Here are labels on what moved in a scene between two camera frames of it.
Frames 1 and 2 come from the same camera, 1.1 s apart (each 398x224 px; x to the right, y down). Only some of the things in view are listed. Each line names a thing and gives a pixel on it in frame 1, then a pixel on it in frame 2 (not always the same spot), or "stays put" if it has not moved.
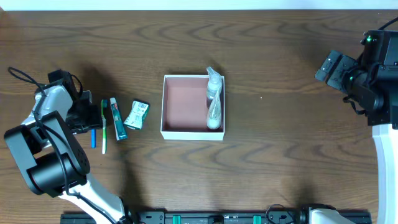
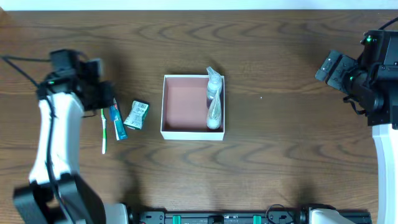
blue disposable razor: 93,138 -> 113,112
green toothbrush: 104,139 stays put
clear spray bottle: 214,83 stays put
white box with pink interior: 183,111 stays put
